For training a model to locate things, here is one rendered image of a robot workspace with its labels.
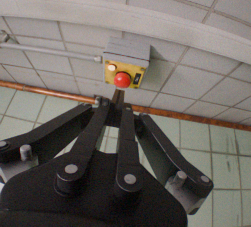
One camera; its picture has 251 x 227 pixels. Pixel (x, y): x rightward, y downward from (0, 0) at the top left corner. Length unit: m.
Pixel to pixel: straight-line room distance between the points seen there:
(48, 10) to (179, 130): 0.61
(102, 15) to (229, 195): 0.78
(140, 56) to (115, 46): 0.06
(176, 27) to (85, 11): 0.18
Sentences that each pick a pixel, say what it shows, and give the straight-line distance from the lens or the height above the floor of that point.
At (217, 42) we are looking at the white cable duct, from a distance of 0.35.
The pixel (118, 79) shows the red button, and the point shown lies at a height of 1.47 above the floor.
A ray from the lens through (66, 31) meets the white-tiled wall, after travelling 0.39.
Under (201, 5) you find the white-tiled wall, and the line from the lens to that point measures 0.32.
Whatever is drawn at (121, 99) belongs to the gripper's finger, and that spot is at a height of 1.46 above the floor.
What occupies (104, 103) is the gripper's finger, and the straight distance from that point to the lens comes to 0.16.
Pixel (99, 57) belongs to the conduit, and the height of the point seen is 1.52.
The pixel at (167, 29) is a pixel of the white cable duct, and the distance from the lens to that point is 0.31.
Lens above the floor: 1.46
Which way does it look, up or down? 3 degrees down
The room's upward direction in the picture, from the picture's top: 80 degrees counter-clockwise
